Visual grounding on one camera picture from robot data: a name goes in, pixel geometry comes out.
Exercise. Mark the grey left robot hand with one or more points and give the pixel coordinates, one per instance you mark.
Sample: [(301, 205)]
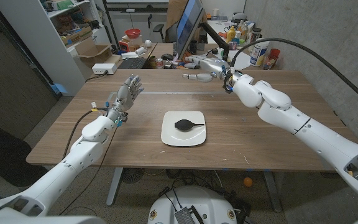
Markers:
[(126, 95)]

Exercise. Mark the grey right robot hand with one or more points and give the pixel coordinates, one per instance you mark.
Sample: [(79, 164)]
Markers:
[(214, 67)]

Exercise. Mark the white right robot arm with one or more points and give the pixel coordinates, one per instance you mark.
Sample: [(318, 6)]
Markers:
[(306, 130)]

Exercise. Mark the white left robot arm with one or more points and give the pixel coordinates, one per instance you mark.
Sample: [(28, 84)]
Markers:
[(64, 174)]

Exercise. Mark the white square paper plate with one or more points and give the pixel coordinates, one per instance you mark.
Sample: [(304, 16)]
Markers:
[(183, 138)]

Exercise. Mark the orange basketball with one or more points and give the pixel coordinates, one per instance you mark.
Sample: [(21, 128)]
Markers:
[(189, 57)]

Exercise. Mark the black keyboard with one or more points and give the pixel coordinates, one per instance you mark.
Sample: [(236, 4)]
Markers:
[(132, 63)]

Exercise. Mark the white power box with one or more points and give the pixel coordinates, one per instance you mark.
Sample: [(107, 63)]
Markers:
[(103, 68)]

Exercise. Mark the yellow mustard bottle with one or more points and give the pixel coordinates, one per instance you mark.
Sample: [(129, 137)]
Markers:
[(230, 35)]

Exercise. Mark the white paper roll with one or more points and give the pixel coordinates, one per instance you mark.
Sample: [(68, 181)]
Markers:
[(140, 51)]

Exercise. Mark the drink can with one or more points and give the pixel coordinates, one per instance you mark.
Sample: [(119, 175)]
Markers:
[(159, 63)]

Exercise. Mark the white wipes canister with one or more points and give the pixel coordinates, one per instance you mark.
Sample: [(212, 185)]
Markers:
[(259, 54)]

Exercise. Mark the black computer mouse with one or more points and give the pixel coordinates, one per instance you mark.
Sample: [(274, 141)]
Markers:
[(167, 56)]

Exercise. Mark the black computer monitor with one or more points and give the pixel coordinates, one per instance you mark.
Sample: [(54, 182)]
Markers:
[(188, 25)]

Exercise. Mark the open plain cardboard box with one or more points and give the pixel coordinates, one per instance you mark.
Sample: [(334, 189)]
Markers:
[(92, 53)]

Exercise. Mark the small white ball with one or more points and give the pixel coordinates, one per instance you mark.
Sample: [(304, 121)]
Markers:
[(148, 43)]

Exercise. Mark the red bowl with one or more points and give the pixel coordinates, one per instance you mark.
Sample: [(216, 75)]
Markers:
[(132, 32)]

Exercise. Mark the brown jacket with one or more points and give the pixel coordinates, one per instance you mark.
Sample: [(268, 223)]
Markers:
[(172, 15)]

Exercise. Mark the black office chair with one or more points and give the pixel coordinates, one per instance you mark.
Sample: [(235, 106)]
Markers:
[(158, 28)]

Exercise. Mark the printed cardboard box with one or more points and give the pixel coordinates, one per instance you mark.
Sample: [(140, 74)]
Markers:
[(76, 36)]

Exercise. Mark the grey table leg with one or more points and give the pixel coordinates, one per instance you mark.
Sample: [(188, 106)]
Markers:
[(272, 191), (114, 186)]

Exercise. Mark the white shelf unit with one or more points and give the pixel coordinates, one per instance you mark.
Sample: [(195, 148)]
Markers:
[(42, 46)]

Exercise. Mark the small orange ball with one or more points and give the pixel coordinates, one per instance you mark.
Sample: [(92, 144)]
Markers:
[(248, 181)]

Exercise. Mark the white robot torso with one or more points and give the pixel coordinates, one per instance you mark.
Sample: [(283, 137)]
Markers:
[(194, 202)]

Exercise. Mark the person in dark clothes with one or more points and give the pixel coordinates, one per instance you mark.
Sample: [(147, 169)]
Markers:
[(5, 152)]

